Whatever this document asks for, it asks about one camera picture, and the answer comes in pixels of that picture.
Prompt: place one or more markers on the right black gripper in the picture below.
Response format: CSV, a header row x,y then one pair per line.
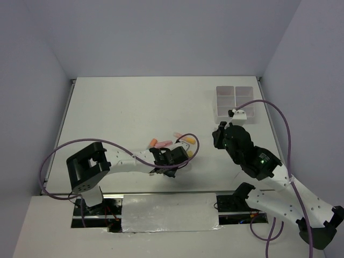
x,y
217,134

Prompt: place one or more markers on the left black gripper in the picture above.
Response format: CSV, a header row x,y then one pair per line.
x,y
170,173

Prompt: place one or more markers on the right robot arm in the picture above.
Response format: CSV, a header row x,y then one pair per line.
x,y
316,219

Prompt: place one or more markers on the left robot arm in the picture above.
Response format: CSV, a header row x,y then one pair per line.
x,y
89,166

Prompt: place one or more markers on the orange capped clear tube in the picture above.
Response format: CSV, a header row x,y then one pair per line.
x,y
152,143

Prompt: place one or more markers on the clear tape roll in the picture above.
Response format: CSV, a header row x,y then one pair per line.
x,y
188,167

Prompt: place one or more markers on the pink yellow highlighter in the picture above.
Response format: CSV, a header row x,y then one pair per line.
x,y
187,139

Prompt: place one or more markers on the left white compartment container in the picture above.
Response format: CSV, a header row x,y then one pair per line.
x,y
224,100

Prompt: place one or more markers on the white compartment container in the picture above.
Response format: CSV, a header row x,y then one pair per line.
x,y
224,100
242,96

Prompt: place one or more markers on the right white compartment container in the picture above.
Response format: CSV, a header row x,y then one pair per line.
x,y
242,96

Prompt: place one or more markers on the silver foil covered plate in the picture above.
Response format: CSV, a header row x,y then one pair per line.
x,y
178,212

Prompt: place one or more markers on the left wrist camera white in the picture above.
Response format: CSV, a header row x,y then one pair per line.
x,y
185,145

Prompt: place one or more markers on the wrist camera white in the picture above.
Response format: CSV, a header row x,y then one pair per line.
x,y
185,145
237,117

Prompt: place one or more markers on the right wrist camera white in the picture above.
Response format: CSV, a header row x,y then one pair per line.
x,y
237,117

